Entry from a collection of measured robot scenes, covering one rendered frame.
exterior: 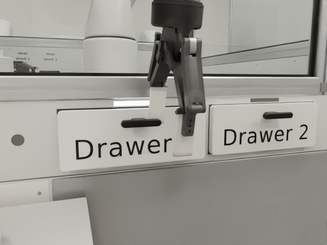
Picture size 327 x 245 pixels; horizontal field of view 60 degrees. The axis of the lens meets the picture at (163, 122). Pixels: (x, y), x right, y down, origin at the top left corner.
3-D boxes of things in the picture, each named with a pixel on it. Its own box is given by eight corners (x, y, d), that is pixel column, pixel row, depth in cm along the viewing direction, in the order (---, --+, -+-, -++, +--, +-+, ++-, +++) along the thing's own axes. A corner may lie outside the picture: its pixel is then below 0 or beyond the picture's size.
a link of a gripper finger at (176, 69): (187, 46, 43) (190, 41, 42) (201, 114, 39) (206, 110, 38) (162, 45, 42) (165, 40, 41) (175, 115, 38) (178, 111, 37)
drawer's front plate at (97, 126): (205, 158, 60) (206, 106, 59) (60, 172, 51) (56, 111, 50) (201, 156, 62) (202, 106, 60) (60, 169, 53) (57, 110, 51)
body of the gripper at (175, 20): (215, 0, 38) (207, 69, 41) (190, 2, 45) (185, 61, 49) (162, -5, 36) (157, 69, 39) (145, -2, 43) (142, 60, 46)
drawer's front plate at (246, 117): (315, 146, 71) (318, 102, 70) (211, 155, 62) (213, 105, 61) (309, 144, 73) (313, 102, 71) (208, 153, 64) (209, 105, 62)
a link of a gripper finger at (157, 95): (151, 88, 51) (150, 87, 51) (149, 124, 53) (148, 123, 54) (166, 87, 52) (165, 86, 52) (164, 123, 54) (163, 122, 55)
